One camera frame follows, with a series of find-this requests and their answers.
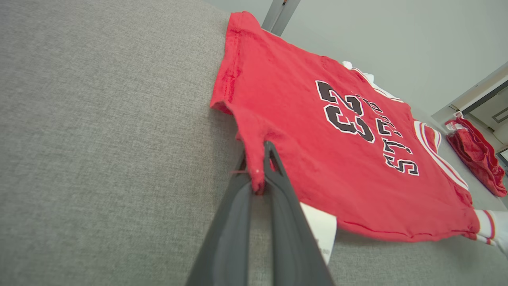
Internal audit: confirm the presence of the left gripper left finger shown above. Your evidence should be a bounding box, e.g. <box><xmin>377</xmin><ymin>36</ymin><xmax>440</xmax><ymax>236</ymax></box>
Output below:
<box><xmin>185</xmin><ymin>153</ymin><xmax>254</xmax><ymax>286</ymax></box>

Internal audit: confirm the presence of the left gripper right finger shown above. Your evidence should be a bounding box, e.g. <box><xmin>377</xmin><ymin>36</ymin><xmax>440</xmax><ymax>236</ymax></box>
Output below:
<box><xmin>262</xmin><ymin>141</ymin><xmax>335</xmax><ymax>286</ymax></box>

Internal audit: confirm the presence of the folded red garment white label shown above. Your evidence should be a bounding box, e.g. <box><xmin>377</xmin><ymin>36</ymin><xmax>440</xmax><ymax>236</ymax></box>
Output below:
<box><xmin>444</xmin><ymin>112</ymin><xmax>508</xmax><ymax>198</ymax></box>

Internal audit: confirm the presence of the red jersey with white trim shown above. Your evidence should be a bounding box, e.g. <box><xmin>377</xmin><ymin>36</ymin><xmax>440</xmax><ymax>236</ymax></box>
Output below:
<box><xmin>210</xmin><ymin>11</ymin><xmax>508</xmax><ymax>265</ymax></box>

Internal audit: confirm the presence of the grey partition post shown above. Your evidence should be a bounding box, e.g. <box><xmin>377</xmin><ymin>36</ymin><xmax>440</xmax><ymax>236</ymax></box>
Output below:
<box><xmin>261</xmin><ymin>0</ymin><xmax>301</xmax><ymax>37</ymax></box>

